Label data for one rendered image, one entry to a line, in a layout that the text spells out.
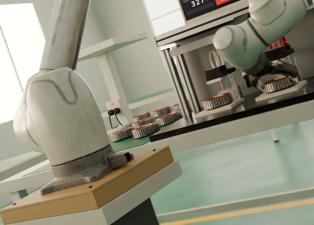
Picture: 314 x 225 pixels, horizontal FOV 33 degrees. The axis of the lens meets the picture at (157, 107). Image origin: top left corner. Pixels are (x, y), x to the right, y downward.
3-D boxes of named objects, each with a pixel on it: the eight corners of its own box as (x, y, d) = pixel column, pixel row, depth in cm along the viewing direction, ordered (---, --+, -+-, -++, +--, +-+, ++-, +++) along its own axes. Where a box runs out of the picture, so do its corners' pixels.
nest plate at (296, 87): (297, 90, 175) (296, 86, 175) (255, 102, 182) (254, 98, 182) (307, 82, 188) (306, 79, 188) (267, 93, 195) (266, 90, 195)
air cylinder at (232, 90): (239, 100, 205) (235, 86, 205) (222, 105, 209) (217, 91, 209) (243, 97, 210) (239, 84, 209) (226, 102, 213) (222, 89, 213)
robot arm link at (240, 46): (240, 78, 163) (275, 52, 159) (216, 61, 151) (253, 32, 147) (225, 54, 169) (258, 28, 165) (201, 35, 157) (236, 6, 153)
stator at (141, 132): (152, 135, 205) (148, 126, 205) (129, 141, 211) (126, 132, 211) (165, 127, 215) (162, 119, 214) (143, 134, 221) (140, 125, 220)
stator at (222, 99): (230, 104, 190) (226, 94, 189) (201, 112, 194) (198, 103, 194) (236, 99, 200) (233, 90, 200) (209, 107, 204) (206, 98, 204)
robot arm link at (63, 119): (60, 166, 119) (26, 74, 118) (39, 167, 135) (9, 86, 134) (122, 141, 127) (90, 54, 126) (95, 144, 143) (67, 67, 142)
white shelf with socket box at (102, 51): (142, 126, 262) (112, 37, 259) (85, 141, 280) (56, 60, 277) (172, 110, 292) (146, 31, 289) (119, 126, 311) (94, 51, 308)
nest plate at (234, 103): (231, 108, 187) (230, 105, 187) (195, 118, 194) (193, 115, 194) (245, 100, 200) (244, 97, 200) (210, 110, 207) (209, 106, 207)
